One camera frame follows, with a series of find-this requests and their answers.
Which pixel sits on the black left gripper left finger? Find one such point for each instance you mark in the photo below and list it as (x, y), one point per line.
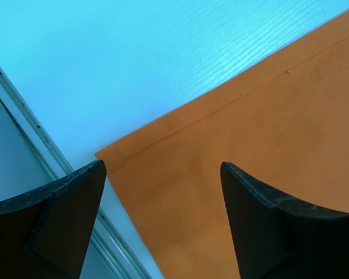
(45, 232)

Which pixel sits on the aluminium table frame rail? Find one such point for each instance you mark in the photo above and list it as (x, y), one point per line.
(105, 237)

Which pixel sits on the orange trousers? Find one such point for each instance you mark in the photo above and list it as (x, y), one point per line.
(285, 121)

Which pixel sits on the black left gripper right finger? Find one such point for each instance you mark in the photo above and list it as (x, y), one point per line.
(276, 235)

